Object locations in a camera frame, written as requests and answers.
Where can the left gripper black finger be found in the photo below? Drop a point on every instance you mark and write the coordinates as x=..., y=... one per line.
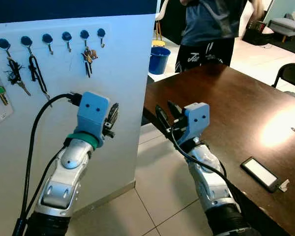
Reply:
x=113, y=113

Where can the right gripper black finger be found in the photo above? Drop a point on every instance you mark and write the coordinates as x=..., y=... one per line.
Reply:
x=162, y=119
x=174, y=110

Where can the black framed smartphone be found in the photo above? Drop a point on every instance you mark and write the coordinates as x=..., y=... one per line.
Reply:
x=259, y=173

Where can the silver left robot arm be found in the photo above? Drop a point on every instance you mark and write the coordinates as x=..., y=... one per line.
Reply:
x=64, y=187

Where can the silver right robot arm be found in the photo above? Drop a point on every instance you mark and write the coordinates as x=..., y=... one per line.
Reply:
x=209, y=182

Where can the blue bucket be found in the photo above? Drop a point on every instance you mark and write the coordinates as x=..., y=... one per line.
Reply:
x=160, y=61

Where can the dark brown wooden table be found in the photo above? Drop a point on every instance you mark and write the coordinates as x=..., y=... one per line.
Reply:
x=226, y=108

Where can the yellow cloth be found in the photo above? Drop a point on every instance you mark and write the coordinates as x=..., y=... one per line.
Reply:
x=159, y=43

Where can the person in dark shirt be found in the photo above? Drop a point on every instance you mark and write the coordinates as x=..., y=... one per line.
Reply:
x=206, y=24

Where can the white chair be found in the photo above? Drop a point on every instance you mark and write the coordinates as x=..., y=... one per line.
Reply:
x=162, y=10

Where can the black folding chair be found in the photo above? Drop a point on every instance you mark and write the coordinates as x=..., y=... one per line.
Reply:
x=290, y=73

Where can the black key bundle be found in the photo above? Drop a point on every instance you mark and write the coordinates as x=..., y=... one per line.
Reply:
x=13, y=73

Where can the black basket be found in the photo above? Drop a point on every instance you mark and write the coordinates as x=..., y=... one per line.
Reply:
x=258, y=35

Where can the small silver tag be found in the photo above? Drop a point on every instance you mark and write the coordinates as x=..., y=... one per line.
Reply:
x=284, y=186

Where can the grey armchair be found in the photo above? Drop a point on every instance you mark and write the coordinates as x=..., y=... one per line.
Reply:
x=287, y=24

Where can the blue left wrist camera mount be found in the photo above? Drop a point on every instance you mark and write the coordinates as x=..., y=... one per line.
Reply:
x=92, y=113

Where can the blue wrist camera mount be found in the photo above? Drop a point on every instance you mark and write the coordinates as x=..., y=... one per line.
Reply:
x=196, y=115
x=92, y=113

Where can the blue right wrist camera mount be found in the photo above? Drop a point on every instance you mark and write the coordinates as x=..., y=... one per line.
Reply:
x=196, y=115

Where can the blue wall hook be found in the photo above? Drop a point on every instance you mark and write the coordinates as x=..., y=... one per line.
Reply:
x=101, y=32
x=47, y=38
x=26, y=40
x=66, y=36
x=3, y=44
x=84, y=34

